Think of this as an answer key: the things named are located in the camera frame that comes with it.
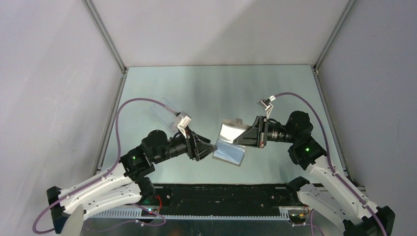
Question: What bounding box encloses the beige chair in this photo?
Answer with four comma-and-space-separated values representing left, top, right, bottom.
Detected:
61, 205, 84, 236

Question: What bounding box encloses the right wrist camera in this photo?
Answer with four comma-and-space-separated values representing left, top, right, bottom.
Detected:
257, 95, 276, 119

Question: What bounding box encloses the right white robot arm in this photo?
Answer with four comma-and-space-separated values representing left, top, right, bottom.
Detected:
233, 111, 395, 236

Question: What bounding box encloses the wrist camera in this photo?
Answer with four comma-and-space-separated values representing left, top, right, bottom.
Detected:
257, 95, 276, 119
174, 112, 192, 138

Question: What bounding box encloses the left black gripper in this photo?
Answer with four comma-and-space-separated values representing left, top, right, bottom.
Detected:
153, 125, 217, 164

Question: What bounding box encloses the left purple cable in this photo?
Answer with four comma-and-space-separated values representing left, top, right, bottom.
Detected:
31, 97, 178, 235

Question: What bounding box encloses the grey felt card holder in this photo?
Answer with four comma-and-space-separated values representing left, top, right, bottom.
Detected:
212, 118, 248, 167

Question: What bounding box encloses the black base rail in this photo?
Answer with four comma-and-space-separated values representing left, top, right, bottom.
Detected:
123, 184, 318, 217

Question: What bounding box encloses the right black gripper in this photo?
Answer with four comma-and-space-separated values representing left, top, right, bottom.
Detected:
234, 116, 297, 148

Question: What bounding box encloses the clear plastic card box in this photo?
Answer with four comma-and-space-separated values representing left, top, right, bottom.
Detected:
150, 97, 179, 135

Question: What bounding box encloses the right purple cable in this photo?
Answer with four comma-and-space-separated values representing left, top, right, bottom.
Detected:
273, 92, 388, 236

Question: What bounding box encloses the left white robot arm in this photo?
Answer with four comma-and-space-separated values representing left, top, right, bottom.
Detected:
47, 128, 217, 234

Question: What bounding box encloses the purple cable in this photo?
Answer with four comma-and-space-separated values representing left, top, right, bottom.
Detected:
273, 92, 388, 236
31, 97, 178, 235

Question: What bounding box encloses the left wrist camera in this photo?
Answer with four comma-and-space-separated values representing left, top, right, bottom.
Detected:
174, 112, 192, 138

